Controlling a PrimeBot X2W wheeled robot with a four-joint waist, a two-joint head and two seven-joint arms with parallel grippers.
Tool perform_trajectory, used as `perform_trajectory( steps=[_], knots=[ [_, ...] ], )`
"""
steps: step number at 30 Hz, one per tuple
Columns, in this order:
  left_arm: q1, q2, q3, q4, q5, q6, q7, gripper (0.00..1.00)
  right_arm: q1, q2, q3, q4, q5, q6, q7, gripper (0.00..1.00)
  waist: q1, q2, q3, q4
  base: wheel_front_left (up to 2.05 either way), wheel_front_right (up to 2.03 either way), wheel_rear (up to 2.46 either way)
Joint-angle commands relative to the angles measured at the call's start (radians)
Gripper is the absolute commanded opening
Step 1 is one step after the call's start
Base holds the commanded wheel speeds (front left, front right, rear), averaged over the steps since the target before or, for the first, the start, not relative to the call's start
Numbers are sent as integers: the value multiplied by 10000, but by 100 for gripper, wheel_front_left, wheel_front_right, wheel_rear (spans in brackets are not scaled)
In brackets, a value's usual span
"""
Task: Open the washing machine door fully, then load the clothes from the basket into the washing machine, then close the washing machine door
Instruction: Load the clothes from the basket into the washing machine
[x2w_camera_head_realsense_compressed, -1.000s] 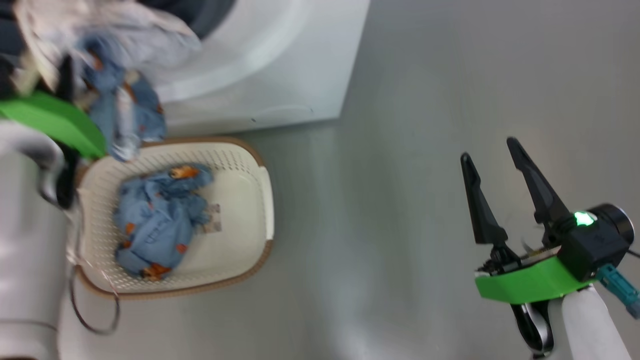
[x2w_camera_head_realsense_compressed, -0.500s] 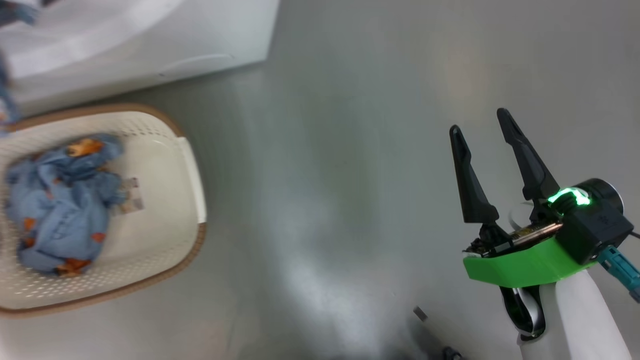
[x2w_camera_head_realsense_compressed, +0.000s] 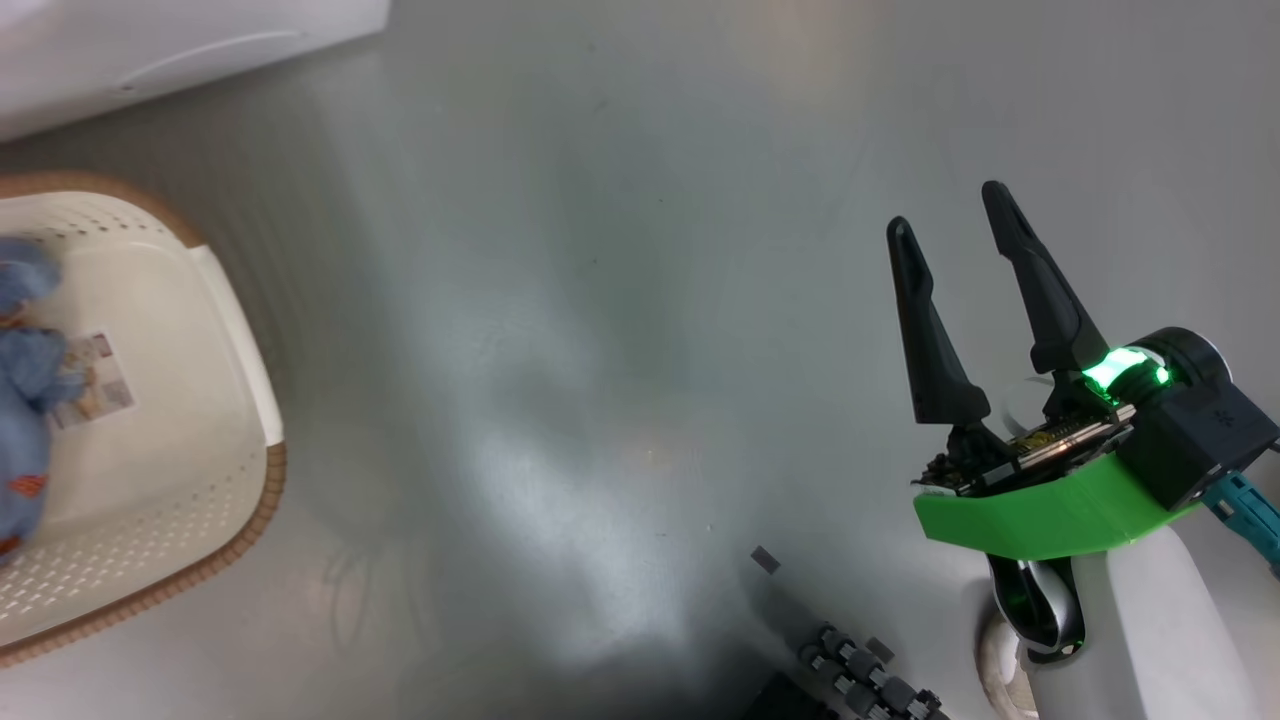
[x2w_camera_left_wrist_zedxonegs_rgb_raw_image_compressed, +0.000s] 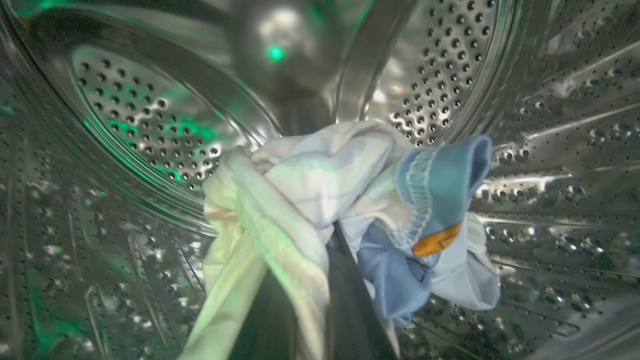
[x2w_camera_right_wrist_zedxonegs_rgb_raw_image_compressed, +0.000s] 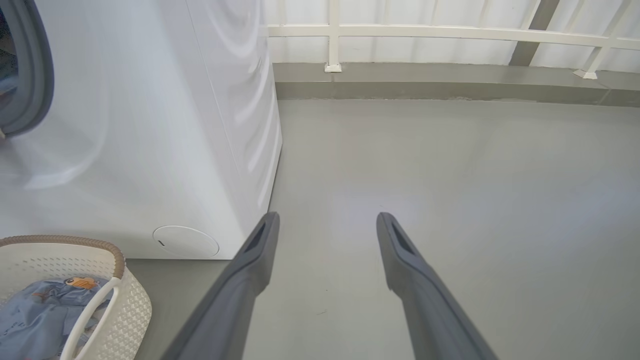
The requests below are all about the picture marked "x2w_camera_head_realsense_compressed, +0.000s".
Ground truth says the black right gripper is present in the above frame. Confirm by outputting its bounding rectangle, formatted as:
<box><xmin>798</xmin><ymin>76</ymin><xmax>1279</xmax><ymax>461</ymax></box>
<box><xmin>886</xmin><ymin>180</ymin><xmax>1280</xmax><ymax>513</ymax></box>

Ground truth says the blue printed garment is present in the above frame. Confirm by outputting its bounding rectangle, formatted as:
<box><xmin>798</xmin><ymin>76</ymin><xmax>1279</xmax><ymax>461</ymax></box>
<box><xmin>0</xmin><ymin>237</ymin><xmax>89</xmax><ymax>566</ymax></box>

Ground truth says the cream perforated basket brown rim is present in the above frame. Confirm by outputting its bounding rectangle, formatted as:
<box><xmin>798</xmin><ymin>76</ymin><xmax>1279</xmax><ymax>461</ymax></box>
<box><xmin>0</xmin><ymin>172</ymin><xmax>288</xmax><ymax>669</ymax></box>

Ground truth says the white front-load washing machine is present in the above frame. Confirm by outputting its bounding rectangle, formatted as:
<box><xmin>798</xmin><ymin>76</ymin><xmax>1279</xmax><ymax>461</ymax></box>
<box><xmin>0</xmin><ymin>0</ymin><xmax>391</xmax><ymax>141</ymax></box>

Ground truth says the round white filter cover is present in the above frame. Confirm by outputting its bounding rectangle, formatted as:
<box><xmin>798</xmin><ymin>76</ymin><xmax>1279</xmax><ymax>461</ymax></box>
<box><xmin>115</xmin><ymin>30</ymin><xmax>311</xmax><ymax>101</ymax></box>

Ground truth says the paper product label sticker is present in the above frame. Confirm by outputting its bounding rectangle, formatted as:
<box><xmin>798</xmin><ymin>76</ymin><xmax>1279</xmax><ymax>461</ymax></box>
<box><xmin>50</xmin><ymin>333</ymin><xmax>136</xmax><ymax>431</ymax></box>

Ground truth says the teal cable connector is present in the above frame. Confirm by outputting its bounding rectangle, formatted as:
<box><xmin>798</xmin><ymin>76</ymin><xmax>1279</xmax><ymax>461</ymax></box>
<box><xmin>1203</xmin><ymin>470</ymin><xmax>1280</xmax><ymax>579</ymax></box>

